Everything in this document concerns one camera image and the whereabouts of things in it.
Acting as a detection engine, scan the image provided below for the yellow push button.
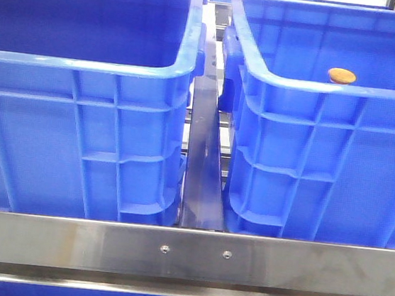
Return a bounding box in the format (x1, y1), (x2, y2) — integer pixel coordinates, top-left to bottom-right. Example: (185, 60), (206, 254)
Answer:
(328, 67), (357, 85)

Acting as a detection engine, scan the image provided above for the steel centre divider bar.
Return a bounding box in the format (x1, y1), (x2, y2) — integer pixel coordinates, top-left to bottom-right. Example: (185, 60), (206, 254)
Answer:
(177, 33), (245, 232)

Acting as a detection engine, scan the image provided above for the large blue crate right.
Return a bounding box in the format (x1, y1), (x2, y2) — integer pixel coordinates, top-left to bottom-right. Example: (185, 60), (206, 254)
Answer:
(224, 0), (395, 249)

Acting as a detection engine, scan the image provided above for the large blue crate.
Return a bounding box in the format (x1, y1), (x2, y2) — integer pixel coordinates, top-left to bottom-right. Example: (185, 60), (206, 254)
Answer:
(224, 0), (395, 249)
(0, 0), (205, 226)

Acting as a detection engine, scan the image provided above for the large blue crate left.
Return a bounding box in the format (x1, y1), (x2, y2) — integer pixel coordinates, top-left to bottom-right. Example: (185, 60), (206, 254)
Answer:
(0, 0), (205, 226)

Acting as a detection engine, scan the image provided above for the left rail screw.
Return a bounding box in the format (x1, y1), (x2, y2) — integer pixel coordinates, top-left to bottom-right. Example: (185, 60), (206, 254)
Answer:
(160, 245), (169, 253)

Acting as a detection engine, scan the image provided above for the rail screw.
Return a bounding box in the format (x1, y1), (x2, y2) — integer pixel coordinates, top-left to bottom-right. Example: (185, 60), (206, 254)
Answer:
(222, 251), (233, 259)
(160, 245), (169, 253)

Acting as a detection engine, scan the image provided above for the right rail screw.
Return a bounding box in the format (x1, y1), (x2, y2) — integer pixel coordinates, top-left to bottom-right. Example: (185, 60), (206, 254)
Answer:
(222, 251), (233, 259)

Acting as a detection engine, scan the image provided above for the steel front shelf rail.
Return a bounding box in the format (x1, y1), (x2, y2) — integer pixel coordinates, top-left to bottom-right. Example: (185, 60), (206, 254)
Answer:
(0, 212), (395, 296)

